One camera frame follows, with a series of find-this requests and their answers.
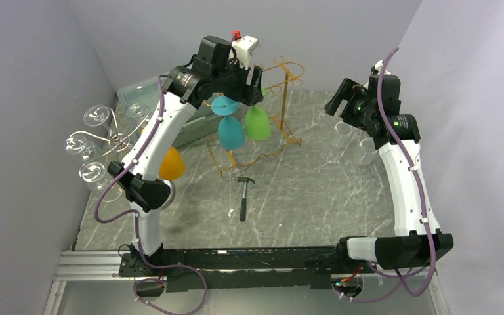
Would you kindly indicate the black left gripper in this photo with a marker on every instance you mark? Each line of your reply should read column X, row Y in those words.
column 244, row 92

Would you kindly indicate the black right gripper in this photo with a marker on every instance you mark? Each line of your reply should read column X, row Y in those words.
column 348, row 90

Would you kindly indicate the clear wine glass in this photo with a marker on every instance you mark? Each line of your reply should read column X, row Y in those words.
column 367, row 151
column 342, row 149

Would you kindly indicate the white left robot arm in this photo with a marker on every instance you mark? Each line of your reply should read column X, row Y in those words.
column 138, row 172

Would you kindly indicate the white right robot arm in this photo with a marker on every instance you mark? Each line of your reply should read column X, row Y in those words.
column 418, row 240

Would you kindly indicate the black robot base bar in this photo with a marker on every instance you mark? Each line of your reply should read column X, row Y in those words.
column 316, row 267

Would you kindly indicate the green wine glass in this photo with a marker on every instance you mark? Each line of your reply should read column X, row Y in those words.
column 257, row 123

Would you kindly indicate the blue wine glass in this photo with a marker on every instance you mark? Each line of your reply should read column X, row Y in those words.
column 230, row 130

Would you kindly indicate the orange wine glass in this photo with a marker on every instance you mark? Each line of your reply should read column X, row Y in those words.
column 172, row 166

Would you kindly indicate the chrome tree glass rack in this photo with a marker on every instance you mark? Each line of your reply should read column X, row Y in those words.
column 116, row 143

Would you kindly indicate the clear glass on chrome rack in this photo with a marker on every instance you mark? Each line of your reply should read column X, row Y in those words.
column 97, row 115

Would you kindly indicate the clear glass chrome rack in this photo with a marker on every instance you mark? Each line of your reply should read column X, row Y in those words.
column 97, row 179
column 80, row 148

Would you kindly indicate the clear plastic storage box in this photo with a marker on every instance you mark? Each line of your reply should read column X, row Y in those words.
column 143, row 97

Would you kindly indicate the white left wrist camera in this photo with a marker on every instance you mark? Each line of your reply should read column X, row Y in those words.
column 243, row 48

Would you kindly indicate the black handled hammer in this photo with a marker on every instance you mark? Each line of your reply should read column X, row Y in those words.
column 243, row 207

